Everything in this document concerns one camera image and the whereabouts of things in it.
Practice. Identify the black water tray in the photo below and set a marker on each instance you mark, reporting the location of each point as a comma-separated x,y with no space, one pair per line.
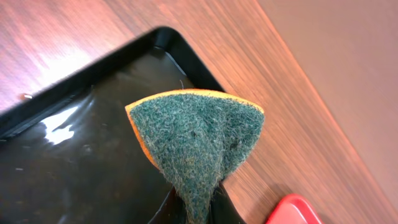
70,155

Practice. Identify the red plastic tray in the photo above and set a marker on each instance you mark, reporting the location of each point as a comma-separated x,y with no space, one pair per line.
294,209

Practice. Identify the orange green scrub sponge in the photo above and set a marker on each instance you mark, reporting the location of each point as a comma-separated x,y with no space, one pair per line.
196,138

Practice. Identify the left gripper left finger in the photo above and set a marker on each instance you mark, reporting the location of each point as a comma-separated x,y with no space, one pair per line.
172,210

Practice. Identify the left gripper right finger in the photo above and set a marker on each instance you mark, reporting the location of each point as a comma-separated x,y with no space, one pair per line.
222,210

